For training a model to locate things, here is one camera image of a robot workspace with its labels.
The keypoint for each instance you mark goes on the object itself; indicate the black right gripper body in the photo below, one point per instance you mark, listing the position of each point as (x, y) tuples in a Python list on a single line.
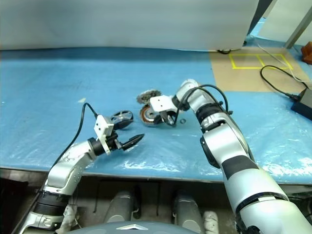
[(168, 114)]

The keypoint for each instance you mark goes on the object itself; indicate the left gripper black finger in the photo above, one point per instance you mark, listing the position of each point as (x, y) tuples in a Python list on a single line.
[(132, 142), (124, 125)]

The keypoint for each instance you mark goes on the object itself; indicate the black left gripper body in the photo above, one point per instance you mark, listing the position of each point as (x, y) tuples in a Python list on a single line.
[(114, 142)]

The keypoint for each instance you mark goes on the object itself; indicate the silver spoked rotor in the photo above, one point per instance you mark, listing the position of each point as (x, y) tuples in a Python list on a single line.
[(122, 114)]

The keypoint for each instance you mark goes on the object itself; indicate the motor housing with copper windings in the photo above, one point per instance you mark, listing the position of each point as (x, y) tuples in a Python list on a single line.
[(146, 115)]

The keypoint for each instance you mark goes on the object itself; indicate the small grey gear plate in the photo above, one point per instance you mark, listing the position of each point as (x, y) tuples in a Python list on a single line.
[(146, 96)]

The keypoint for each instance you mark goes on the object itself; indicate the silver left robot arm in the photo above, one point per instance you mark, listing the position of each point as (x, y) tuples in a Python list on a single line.
[(63, 170)]

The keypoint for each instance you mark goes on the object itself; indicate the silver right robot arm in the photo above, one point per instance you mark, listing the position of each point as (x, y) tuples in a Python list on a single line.
[(243, 170)]

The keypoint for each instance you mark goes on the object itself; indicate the small white scrap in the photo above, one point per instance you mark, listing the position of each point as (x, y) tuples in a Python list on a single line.
[(82, 100)]

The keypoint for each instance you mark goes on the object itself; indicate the grey rounded leg shell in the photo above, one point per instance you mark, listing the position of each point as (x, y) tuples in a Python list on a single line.
[(123, 204), (187, 207)]

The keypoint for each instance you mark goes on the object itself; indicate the blue plastic table cover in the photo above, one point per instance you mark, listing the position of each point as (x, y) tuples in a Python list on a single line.
[(73, 73)]

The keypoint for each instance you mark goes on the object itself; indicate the brown cardboard sheet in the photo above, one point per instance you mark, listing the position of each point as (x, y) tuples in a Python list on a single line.
[(243, 78)]

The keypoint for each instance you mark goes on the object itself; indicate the black caster wheel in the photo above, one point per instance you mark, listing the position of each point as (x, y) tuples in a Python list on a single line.
[(224, 51)]

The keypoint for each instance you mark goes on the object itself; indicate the grey robot chest shell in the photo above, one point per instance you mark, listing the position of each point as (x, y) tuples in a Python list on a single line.
[(134, 229)]

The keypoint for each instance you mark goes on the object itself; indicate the white rounded lump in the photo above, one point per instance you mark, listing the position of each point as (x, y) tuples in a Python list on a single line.
[(70, 217), (210, 220)]

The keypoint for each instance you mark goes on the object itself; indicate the large white panel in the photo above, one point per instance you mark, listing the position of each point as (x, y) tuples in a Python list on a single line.
[(122, 24)]

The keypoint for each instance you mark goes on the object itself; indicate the black power adapter brick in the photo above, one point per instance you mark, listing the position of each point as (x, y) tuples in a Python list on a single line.
[(304, 102)]

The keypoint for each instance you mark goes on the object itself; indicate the orange brown object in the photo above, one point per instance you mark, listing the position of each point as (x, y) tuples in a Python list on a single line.
[(308, 53)]

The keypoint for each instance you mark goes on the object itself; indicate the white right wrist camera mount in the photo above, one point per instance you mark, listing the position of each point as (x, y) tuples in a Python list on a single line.
[(161, 102)]

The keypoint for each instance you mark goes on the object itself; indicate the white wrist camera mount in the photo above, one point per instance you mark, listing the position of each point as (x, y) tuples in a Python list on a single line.
[(102, 124), (161, 102)]

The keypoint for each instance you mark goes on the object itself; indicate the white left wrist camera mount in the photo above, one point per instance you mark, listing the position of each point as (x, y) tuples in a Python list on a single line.
[(102, 124)]

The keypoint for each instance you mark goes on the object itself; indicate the white board behind post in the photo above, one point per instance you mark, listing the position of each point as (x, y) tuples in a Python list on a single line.
[(280, 19)]

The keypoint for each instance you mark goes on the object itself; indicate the grey metal frame post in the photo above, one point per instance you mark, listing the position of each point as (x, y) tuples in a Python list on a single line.
[(297, 29)]

